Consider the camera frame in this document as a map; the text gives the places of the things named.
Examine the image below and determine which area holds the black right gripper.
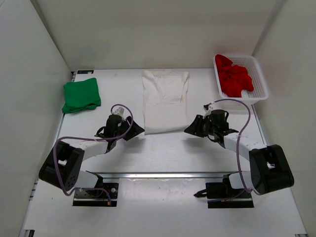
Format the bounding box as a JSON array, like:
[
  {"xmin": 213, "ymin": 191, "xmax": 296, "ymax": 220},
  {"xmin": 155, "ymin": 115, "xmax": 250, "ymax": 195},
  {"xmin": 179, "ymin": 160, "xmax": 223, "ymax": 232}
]
[{"xmin": 185, "ymin": 115, "xmax": 218, "ymax": 138}]

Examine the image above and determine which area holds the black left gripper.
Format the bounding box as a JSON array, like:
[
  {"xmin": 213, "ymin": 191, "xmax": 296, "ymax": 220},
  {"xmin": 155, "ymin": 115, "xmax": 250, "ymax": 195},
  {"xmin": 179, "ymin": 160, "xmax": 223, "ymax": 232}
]
[{"xmin": 115, "ymin": 116, "xmax": 145, "ymax": 141}]

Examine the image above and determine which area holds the white t-shirt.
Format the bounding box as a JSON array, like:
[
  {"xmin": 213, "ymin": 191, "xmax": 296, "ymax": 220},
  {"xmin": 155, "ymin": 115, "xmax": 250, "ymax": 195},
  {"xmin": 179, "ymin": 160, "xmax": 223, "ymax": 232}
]
[{"xmin": 142, "ymin": 70, "xmax": 190, "ymax": 135}]

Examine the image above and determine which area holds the red t-shirt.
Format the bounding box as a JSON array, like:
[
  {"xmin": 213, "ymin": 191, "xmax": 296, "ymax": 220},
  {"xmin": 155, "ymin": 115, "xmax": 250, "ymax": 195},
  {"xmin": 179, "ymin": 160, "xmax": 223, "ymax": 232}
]
[{"xmin": 215, "ymin": 54, "xmax": 254, "ymax": 98}]

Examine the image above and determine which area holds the green t-shirt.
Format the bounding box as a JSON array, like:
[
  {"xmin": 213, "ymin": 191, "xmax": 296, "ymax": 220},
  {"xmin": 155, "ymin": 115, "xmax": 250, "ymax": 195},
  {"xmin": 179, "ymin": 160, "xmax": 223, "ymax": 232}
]
[{"xmin": 62, "ymin": 78, "xmax": 101, "ymax": 114}]

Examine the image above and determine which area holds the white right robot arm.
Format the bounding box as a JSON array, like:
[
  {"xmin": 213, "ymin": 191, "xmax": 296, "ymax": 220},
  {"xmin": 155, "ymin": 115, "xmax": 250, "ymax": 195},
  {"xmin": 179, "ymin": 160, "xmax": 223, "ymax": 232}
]
[{"xmin": 184, "ymin": 109, "xmax": 294, "ymax": 198}]

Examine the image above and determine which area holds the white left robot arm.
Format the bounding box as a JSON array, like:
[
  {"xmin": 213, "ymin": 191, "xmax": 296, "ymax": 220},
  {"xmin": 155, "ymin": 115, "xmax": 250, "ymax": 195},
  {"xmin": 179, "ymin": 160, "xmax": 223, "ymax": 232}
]
[{"xmin": 39, "ymin": 115, "xmax": 145, "ymax": 198}]

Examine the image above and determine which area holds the white plastic laundry basket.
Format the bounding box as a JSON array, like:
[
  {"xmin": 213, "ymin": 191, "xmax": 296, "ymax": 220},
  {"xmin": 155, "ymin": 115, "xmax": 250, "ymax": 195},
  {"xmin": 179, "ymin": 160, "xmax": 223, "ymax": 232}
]
[{"xmin": 213, "ymin": 54, "xmax": 269, "ymax": 106}]

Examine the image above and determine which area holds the dark table label sticker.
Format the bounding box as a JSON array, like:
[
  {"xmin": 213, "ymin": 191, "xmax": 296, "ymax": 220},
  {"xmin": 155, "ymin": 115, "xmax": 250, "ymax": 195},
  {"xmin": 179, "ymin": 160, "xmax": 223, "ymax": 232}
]
[{"xmin": 77, "ymin": 70, "xmax": 94, "ymax": 75}]

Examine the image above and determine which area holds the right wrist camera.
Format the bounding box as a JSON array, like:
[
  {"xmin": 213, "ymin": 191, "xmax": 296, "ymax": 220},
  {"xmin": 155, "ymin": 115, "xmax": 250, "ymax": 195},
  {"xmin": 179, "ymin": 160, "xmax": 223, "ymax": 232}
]
[{"xmin": 203, "ymin": 102, "xmax": 215, "ymax": 116}]

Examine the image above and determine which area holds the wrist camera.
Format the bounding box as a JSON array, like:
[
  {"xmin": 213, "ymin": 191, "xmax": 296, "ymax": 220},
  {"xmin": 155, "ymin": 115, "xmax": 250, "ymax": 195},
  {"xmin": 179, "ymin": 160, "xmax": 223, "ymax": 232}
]
[
  {"xmin": 203, "ymin": 102, "xmax": 215, "ymax": 116},
  {"xmin": 111, "ymin": 107, "xmax": 124, "ymax": 119}
]

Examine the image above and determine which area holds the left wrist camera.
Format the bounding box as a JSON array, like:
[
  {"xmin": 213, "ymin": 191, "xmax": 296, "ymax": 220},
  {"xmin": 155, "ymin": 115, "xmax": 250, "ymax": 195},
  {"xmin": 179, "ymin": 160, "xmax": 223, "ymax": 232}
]
[{"xmin": 111, "ymin": 107, "xmax": 124, "ymax": 119}]

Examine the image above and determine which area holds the aluminium rail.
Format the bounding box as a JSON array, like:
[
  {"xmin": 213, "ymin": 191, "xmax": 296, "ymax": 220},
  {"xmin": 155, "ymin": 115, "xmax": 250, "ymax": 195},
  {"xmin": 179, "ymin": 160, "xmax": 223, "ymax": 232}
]
[{"xmin": 97, "ymin": 171, "xmax": 232, "ymax": 179}]

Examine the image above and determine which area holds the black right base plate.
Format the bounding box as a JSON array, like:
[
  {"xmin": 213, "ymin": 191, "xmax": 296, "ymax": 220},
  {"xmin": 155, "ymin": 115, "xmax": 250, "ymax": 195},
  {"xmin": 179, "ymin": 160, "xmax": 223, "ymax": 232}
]
[{"xmin": 194, "ymin": 182, "xmax": 254, "ymax": 209}]

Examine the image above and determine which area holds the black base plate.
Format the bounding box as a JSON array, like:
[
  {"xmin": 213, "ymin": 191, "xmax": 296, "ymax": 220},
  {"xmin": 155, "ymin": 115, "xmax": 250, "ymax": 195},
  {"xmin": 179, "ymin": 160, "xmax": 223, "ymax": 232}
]
[
  {"xmin": 194, "ymin": 182, "xmax": 254, "ymax": 209},
  {"xmin": 73, "ymin": 179, "xmax": 119, "ymax": 207}
]

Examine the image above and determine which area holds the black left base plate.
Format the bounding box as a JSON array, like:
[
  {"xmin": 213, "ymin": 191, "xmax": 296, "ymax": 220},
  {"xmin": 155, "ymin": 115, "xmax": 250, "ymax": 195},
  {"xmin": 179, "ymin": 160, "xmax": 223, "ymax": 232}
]
[{"xmin": 73, "ymin": 179, "xmax": 119, "ymax": 207}]

